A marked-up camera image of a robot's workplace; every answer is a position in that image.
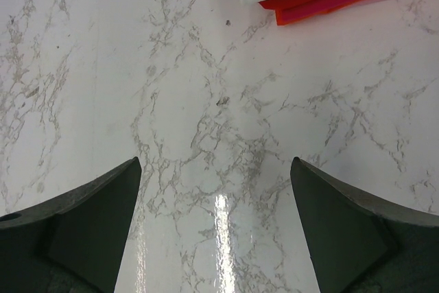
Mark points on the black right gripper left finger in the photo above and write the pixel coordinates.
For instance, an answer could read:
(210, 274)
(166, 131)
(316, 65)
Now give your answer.
(73, 242)

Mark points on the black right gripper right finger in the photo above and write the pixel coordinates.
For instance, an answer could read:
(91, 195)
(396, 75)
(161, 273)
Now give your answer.
(359, 242)

